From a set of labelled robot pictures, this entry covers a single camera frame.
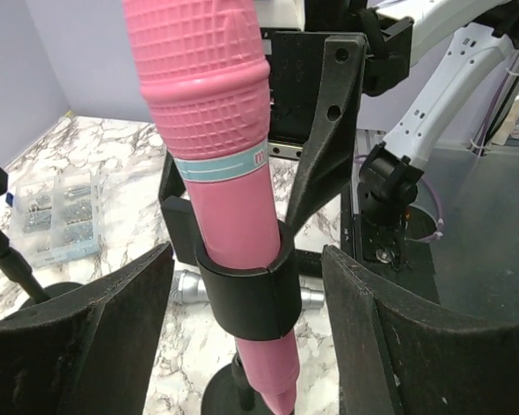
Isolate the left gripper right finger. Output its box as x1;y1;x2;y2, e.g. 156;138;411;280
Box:
322;246;519;414

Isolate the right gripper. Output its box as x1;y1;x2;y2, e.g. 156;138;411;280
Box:
260;28;367;229

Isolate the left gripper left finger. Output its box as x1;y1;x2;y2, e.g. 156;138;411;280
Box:
0;243;174;414

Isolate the black speckled microphone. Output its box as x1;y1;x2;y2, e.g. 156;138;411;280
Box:
296;249;323;278

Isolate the silver microphone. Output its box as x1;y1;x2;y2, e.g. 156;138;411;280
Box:
170;270;325;310

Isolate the black clip stand for pink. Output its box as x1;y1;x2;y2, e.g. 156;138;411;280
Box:
158;156;302;414

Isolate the pink microphone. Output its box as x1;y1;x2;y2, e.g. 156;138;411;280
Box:
121;0;301;415

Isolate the black round base clip stand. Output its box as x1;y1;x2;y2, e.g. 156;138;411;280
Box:
0;167;82;310

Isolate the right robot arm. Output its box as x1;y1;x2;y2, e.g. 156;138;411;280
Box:
254;1;519;222

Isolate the clear plastic screw box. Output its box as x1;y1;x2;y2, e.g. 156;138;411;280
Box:
9;169;101;269

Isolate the black front mounting rail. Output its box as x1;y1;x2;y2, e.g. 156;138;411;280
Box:
340;186;440;304

